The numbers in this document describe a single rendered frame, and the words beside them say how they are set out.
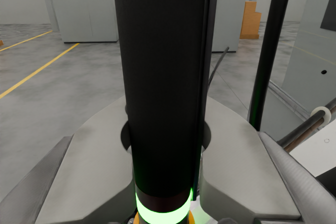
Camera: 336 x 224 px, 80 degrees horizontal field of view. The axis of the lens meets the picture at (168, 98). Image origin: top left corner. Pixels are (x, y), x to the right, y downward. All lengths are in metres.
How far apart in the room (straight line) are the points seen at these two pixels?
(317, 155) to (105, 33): 7.10
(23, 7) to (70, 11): 6.66
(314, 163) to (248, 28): 7.90
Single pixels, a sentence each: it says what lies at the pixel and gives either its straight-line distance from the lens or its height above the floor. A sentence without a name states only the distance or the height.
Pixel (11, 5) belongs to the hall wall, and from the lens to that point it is 14.27.
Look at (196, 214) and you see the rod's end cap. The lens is 0.20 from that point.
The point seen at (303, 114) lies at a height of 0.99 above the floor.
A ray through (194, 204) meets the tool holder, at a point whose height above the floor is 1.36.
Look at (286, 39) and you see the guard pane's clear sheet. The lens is 1.38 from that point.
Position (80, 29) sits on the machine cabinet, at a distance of 7.54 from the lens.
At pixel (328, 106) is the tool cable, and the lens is 0.40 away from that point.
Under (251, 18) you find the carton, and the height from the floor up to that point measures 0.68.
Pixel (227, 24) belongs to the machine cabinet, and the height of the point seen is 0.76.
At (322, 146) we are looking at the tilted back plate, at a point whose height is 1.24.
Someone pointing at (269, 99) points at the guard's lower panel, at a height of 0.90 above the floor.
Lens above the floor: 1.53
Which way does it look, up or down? 28 degrees down
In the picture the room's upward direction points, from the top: straight up
